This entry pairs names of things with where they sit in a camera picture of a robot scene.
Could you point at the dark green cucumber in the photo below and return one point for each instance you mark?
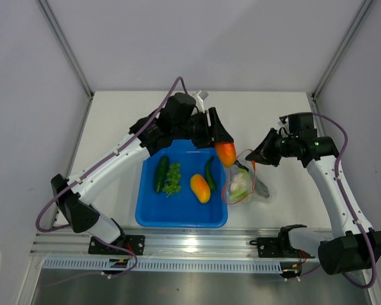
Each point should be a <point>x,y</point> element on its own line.
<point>160,173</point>

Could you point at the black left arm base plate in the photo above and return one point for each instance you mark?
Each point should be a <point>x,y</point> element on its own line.
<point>132,243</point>

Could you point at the red orange mango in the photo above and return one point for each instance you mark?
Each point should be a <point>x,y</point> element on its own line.
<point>226,153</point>

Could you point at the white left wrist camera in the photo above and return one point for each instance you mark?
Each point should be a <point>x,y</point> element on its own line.
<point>200,96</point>

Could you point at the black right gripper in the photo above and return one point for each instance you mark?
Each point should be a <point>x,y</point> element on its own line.
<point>263,153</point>

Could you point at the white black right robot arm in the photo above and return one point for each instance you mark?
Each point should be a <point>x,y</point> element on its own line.
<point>355,244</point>

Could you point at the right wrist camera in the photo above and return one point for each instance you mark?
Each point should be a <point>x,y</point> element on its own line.
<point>299,124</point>

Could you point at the green chili pepper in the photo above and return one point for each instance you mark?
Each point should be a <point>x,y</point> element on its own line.
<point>208,174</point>

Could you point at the blue plastic tray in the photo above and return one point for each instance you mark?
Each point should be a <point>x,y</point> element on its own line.
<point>182,209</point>

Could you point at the aluminium mounting rail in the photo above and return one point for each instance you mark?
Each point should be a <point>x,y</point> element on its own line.
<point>162,243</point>

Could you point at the clear zip top bag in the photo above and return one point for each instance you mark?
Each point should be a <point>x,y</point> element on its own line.
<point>253,196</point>

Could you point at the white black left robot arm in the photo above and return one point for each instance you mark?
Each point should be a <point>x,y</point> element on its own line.
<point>179,117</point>

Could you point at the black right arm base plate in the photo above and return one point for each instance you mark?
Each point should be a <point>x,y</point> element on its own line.
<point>272,247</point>

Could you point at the green grape bunch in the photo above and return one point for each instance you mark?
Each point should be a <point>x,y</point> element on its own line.
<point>172,181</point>

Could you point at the white slotted cable duct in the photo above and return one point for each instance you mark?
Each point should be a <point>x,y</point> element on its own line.
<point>166,265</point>

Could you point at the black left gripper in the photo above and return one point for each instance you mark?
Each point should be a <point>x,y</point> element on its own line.
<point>216,132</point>

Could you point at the white green cabbage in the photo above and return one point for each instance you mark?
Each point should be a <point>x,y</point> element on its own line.
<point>240,186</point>

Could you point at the yellow orange mango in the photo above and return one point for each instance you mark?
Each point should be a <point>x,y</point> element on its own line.
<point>200,188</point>

